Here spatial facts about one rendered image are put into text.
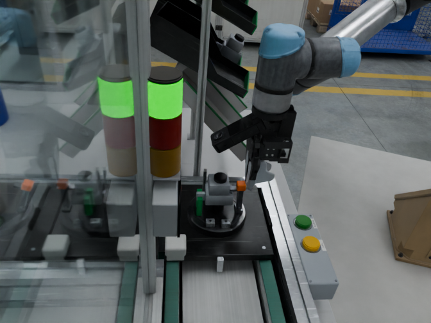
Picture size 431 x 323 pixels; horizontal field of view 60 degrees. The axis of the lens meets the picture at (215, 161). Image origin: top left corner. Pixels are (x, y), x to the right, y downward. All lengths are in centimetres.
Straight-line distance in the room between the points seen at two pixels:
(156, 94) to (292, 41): 28
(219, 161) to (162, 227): 73
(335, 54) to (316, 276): 46
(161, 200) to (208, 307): 34
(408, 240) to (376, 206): 22
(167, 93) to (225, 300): 50
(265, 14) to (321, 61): 422
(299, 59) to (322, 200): 61
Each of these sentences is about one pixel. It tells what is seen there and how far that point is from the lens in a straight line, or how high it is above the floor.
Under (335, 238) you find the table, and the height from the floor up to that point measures 86.
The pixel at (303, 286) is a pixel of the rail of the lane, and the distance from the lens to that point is 84.
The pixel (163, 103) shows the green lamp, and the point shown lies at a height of 138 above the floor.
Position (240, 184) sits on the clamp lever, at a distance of 86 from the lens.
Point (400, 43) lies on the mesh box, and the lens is 541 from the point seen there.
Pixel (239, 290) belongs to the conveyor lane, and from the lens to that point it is 86.
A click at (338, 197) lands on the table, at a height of 86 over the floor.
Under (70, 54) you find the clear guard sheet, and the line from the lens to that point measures 18.
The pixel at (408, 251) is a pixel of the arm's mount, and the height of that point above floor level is 89.
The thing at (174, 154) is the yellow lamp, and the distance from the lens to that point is 55.
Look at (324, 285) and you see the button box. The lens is 87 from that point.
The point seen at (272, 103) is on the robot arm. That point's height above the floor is 130.
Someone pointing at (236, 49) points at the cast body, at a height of 124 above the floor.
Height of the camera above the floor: 162
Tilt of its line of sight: 36 degrees down
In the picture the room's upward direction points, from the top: 5 degrees clockwise
